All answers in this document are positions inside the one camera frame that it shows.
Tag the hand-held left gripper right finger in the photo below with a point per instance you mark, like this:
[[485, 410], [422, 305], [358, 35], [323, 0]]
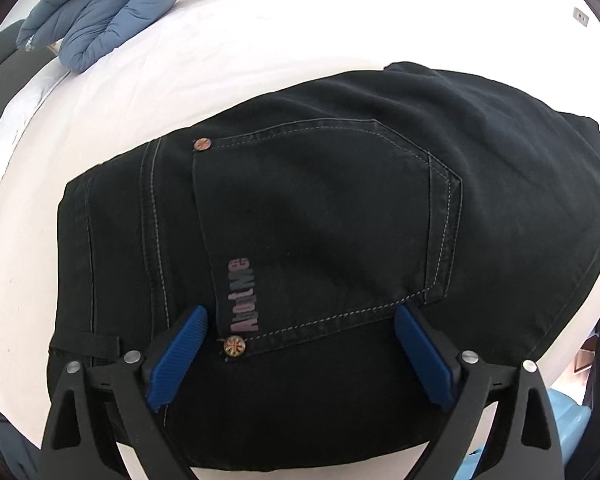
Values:
[[425, 355]]

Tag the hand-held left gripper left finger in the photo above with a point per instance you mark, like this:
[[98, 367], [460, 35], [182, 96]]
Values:
[[176, 355]]

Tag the black denim pants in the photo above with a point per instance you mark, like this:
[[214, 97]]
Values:
[[330, 210]]

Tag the light blue plastic stool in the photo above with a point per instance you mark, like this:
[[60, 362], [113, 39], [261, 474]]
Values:
[[560, 420]]

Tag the bed with white sheet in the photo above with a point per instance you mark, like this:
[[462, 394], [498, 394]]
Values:
[[180, 85]]

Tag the white pillow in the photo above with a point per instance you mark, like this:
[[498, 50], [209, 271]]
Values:
[[15, 130]]

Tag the dark grey headboard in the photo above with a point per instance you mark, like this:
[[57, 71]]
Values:
[[0, 55]]

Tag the blue quilted duvet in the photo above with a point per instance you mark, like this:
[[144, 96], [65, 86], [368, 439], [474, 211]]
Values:
[[105, 10]]

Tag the wall socket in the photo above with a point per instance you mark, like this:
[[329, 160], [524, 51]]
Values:
[[581, 16]]

